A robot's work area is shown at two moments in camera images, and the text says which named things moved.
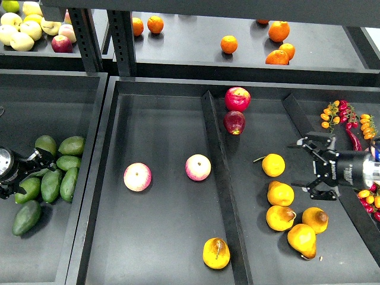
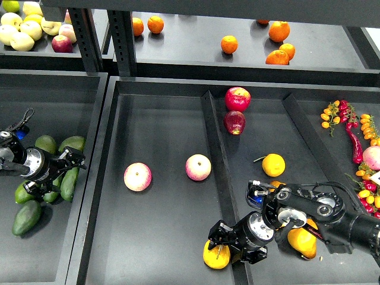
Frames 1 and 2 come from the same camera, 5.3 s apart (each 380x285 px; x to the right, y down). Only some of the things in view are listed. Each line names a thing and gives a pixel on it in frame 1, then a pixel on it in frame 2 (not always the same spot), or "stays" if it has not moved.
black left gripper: (40, 159) -> (54, 167)
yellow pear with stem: (216, 253) stays
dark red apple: (234, 122) stays
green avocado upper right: (72, 145) stays
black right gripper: (338, 169) -> (250, 235)
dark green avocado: (27, 217) stays
